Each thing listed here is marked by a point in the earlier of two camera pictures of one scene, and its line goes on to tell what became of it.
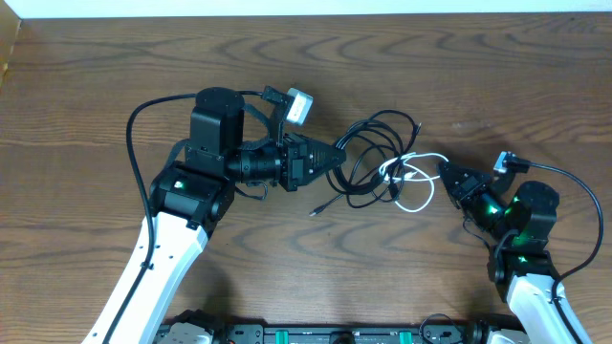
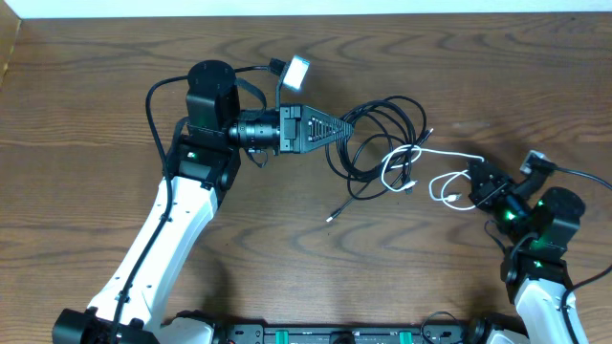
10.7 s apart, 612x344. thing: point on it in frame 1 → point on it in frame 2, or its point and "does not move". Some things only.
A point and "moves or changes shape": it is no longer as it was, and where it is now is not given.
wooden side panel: x=10 y=27 does not move
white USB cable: x=397 y=168 moves or changes shape
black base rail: x=211 y=333 does not move
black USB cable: x=368 y=162 moves or changes shape
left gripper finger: x=321 y=158 → x=317 y=129
